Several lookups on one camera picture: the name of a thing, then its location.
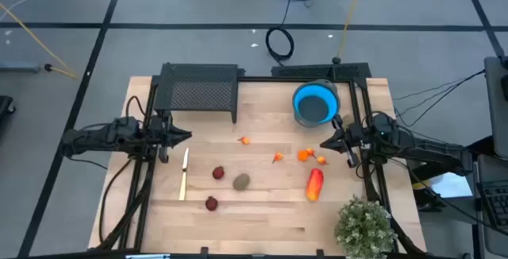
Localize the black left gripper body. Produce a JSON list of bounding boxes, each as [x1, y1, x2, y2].
[[147, 114, 175, 164]]

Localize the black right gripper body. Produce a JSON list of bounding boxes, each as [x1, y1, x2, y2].
[[333, 114, 368, 168]]

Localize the red orange mango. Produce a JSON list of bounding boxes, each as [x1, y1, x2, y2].
[[305, 168, 325, 203]]

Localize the blue grey collapsible colander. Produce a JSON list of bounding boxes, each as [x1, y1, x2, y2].
[[292, 79, 342, 128]]

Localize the brown green kiwi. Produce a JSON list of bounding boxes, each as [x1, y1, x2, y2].
[[232, 172, 252, 191]]

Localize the black perforated metal shelf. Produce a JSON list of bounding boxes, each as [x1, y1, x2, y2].
[[152, 62, 246, 124], [271, 62, 372, 90]]

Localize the green white potted plant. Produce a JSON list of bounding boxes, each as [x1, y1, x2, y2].
[[334, 194, 398, 259]]

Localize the white paper sheet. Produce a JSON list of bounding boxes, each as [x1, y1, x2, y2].
[[430, 171, 474, 199]]

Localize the grey metal stand foot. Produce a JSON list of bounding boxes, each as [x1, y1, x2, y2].
[[0, 60, 42, 73]]

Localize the grey open laptop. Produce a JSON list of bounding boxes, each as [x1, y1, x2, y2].
[[474, 55, 508, 258]]

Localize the black chair base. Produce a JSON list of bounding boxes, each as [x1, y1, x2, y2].
[[0, 95, 17, 133]]

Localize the knife with yellow handle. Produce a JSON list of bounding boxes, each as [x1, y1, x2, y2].
[[178, 147, 191, 202]]

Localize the thick yellow hanging cable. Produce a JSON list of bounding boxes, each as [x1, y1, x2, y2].
[[335, 0, 369, 64]]

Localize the black metal table frame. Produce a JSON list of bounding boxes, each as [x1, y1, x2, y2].
[[94, 74, 428, 257]]

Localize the black coiled floor cable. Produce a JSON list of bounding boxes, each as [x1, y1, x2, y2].
[[264, 0, 297, 63]]

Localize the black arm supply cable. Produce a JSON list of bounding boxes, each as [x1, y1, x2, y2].
[[98, 157, 134, 246]]

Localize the thin black laptop cables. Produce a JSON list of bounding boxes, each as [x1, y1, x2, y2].
[[392, 69, 487, 128]]

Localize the yellow cable with black plug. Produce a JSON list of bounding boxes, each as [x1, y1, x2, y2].
[[0, 2, 79, 79]]

